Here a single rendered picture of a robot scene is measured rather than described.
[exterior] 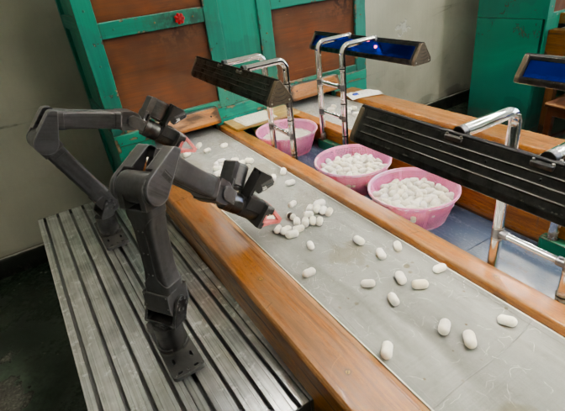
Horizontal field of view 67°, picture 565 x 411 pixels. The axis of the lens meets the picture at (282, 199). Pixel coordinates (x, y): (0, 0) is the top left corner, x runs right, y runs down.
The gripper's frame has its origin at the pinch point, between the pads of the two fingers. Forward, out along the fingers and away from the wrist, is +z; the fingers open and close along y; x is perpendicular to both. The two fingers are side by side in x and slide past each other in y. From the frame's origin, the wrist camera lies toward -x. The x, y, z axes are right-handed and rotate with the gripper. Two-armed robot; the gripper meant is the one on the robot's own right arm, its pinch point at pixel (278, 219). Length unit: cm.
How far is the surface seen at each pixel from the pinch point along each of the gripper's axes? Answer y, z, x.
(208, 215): 15.0, -12.1, 9.5
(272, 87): 11.8, -14.5, -31.7
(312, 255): -18.0, 0.5, 2.0
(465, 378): -63, 1, 2
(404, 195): -11.6, 29.1, -23.2
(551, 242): -48, 41, -29
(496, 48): 125, 216, -167
